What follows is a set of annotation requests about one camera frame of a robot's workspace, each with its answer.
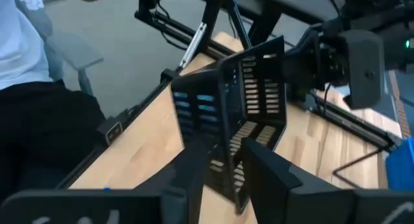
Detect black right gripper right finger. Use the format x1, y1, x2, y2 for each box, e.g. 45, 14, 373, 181
241, 137, 414, 224

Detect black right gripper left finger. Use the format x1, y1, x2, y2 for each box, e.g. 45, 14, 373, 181
0, 139, 208, 224

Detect blue slotted plastic basket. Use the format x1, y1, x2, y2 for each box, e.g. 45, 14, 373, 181
385, 137, 414, 191

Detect black slotted plastic basket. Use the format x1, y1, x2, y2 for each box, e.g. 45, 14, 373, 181
170, 35, 288, 215

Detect black box with white label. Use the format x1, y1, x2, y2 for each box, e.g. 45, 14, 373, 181
96, 113, 131, 144

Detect grey office chair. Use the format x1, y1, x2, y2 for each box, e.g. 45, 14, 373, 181
14, 0, 105, 98

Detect person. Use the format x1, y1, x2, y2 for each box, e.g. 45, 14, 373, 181
0, 0, 107, 205

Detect black table edge rail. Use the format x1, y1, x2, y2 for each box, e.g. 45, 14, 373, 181
54, 67, 182, 190
289, 93, 404, 151

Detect black rig frame posts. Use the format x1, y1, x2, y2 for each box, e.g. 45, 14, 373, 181
134, 0, 340, 73

